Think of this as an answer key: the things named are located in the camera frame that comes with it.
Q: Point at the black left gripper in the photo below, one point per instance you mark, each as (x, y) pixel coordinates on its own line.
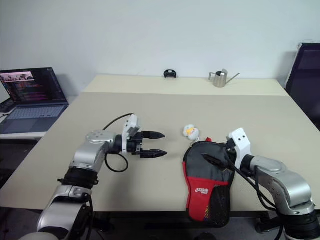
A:
(133, 146)

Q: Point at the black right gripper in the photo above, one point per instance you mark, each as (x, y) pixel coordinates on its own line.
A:
(230, 153)

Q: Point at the black red paddle case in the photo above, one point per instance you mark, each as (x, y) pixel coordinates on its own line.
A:
(200, 192)

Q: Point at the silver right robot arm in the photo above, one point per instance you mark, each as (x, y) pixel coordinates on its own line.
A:
(292, 185)

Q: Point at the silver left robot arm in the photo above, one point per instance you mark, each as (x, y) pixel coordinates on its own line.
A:
(87, 155)

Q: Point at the black plastic clip holder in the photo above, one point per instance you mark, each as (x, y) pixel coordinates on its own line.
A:
(170, 74)

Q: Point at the steel watering can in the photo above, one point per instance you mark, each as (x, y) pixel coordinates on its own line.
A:
(220, 80)

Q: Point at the black office chair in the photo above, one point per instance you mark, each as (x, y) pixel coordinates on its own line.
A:
(305, 82)

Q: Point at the grey open laptop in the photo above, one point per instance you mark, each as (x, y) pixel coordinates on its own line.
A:
(32, 117)

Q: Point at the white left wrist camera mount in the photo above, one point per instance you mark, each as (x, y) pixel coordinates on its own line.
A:
(131, 123)

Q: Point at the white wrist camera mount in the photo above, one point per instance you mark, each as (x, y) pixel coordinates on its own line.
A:
(241, 140)
(131, 123)

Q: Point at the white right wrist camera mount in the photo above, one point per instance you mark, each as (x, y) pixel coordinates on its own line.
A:
(241, 140)

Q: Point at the black table frame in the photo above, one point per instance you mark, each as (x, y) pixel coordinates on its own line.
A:
(165, 227)

